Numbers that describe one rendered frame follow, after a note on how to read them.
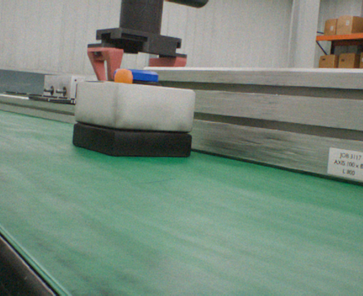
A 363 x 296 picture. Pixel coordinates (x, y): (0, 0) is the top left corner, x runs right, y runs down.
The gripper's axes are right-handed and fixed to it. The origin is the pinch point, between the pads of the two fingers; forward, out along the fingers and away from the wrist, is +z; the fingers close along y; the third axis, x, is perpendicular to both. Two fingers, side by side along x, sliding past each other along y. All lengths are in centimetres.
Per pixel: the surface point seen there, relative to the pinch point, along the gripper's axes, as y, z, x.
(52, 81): 29, -3, 98
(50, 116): -2.4, 3.9, 22.2
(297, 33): 614, -125, 552
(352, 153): -5.3, 2.0, -40.6
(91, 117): -17.3, 1.5, -22.2
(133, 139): -15.5, 2.9, -26.5
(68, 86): 28, -2, 84
